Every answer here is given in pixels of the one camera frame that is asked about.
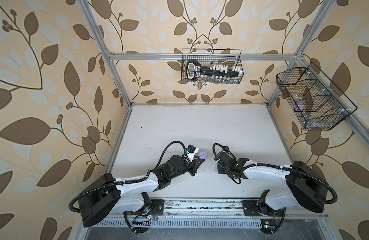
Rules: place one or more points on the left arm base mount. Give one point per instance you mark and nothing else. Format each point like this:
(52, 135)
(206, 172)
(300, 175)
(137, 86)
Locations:
(142, 204)

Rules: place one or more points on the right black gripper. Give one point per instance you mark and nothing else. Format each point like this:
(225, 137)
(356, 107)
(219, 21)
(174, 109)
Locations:
(219, 170)

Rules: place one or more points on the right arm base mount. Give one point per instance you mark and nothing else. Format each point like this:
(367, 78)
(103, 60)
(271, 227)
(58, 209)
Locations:
(256, 208)

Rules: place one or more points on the back wire basket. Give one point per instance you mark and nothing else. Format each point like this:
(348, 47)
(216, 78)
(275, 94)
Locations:
(211, 66)

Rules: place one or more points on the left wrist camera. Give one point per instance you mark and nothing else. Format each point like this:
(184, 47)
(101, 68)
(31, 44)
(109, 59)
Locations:
(190, 152)

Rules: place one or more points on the wire basket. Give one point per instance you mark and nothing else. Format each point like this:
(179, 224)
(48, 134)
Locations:
(318, 103)
(211, 66)

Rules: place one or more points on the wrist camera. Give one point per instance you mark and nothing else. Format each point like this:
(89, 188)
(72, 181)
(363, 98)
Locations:
(226, 149)
(190, 152)

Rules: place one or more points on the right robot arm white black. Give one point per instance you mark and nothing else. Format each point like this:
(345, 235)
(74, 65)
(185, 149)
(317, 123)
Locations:
(299, 185)

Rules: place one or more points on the purple round charging case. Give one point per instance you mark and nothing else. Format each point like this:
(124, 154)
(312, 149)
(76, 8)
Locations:
(203, 155)

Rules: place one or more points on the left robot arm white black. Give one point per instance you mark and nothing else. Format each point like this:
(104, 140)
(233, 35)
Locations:
(130, 196)

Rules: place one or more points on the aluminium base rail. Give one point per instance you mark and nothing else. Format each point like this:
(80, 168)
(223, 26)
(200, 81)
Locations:
(217, 208)

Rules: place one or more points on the black tool rack with handle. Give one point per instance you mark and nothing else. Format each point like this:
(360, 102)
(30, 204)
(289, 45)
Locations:
(195, 70)

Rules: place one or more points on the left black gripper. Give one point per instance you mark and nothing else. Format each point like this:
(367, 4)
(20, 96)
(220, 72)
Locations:
(194, 165)

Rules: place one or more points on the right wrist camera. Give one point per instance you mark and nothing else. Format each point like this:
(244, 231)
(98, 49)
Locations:
(226, 149)

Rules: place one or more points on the right wire basket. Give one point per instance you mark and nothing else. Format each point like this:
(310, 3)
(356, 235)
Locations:
(318, 103)

